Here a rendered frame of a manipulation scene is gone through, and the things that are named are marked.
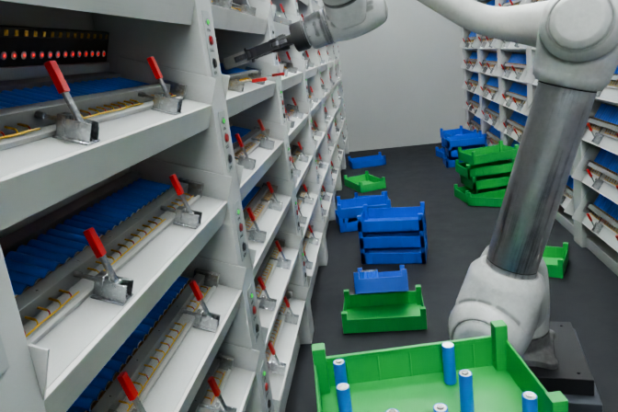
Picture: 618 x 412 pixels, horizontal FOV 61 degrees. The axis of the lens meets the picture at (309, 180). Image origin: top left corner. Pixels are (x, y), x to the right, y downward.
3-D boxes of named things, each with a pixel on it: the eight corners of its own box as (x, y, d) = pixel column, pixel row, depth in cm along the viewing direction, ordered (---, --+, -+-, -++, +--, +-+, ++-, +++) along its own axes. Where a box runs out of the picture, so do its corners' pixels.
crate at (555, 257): (568, 259, 229) (568, 242, 227) (563, 278, 212) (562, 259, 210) (497, 253, 245) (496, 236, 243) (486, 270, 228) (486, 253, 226)
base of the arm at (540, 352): (554, 326, 139) (553, 307, 138) (558, 370, 119) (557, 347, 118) (481, 322, 146) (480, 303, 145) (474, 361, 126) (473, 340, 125)
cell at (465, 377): (472, 407, 74) (469, 367, 73) (476, 416, 73) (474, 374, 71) (459, 409, 74) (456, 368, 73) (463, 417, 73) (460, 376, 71)
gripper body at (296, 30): (304, 19, 140) (273, 32, 142) (300, 18, 132) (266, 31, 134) (314, 47, 141) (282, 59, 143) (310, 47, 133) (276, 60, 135)
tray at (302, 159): (311, 164, 244) (317, 135, 240) (292, 200, 185) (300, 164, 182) (268, 154, 245) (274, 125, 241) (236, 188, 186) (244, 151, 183)
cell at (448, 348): (455, 347, 78) (458, 385, 79) (452, 340, 80) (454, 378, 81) (443, 349, 78) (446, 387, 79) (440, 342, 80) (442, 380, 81)
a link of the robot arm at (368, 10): (331, 28, 143) (315, -12, 133) (387, 7, 140) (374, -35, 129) (337, 53, 136) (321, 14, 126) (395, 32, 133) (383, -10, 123)
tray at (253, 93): (273, 96, 168) (279, 65, 165) (222, 121, 109) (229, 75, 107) (212, 82, 169) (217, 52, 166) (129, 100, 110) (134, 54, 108)
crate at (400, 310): (421, 303, 207) (420, 284, 205) (427, 329, 187) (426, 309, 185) (346, 307, 211) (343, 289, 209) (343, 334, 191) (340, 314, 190)
